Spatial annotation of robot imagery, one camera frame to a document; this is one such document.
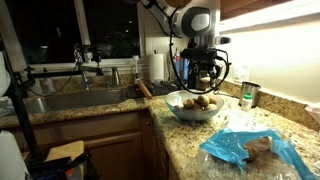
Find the under-cabinet strip light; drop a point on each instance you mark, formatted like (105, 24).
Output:
(266, 15)

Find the blue bottle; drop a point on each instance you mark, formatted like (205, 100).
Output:
(177, 65)
(185, 70)

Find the white paper towel roll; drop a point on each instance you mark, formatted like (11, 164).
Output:
(156, 68)

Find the dark window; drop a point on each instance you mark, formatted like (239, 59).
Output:
(50, 30)

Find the stainless steel cup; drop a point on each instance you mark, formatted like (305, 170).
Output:
(250, 90)

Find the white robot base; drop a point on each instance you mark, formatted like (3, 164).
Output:
(10, 156)

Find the blue clear plastic potato bag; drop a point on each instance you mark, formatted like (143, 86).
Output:
(230, 145)

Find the stainless steel sink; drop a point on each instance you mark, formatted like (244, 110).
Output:
(66, 101)

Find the light wooden board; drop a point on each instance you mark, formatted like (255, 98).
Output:
(65, 151)

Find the black stand pole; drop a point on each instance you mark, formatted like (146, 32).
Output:
(23, 123)

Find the wooden base cabinet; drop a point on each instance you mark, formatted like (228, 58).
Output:
(113, 156)

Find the white outlet switch plate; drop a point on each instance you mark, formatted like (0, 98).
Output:
(241, 73)

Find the small white bottle green cap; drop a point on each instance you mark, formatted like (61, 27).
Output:
(246, 103)

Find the black dish mat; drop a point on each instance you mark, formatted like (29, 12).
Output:
(160, 90)

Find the black equipment bag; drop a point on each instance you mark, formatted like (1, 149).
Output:
(56, 170)

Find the glass bowl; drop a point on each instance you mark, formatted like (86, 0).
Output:
(193, 115)

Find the chrome faucet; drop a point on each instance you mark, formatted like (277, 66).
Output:
(85, 81)

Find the black mounted camera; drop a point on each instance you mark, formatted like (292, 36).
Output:
(96, 50)

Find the wooden wall cabinet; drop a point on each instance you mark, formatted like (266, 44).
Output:
(246, 6)

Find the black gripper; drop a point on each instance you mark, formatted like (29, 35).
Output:
(203, 59)

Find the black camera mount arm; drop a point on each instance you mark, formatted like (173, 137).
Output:
(53, 72)

